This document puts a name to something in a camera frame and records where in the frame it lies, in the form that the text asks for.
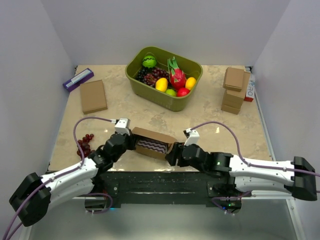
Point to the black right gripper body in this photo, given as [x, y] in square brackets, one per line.
[177, 151]

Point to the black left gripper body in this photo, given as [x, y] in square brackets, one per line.
[128, 145]

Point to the purple black striped cloth pad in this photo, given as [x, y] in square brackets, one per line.
[153, 145]

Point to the brown cardboard box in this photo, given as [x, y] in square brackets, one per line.
[93, 97]
[141, 133]

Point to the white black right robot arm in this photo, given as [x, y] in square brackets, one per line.
[296, 177]

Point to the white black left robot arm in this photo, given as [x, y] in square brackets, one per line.
[37, 194]

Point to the flat brown cardboard box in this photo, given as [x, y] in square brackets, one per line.
[93, 97]

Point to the purple white small box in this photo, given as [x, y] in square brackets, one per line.
[78, 79]

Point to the white red box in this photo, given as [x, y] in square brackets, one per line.
[250, 91]

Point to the red grapes on table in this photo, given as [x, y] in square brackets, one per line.
[85, 145]

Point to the red toy apple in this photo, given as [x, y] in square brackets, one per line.
[182, 92]

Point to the green toy lime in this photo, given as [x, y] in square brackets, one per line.
[171, 92]

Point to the yellow orange toy mango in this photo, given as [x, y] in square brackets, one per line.
[190, 83]

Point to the dark red toy grapes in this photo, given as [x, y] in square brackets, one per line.
[153, 75]

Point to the dark blue toy grapes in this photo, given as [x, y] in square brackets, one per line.
[141, 75]

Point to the red toy dragon fruit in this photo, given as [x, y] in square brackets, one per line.
[177, 77]

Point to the olive green plastic basin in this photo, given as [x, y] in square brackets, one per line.
[189, 67]

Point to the stacked brown cardboard boxes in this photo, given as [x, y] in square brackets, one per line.
[235, 85]

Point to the green toy watermelon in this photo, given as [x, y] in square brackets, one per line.
[149, 61]

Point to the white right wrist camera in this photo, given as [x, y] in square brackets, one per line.
[192, 136]

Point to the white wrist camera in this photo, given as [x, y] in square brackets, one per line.
[192, 136]
[122, 126]

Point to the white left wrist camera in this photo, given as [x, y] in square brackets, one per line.
[122, 126]

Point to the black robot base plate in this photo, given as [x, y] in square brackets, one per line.
[169, 188]

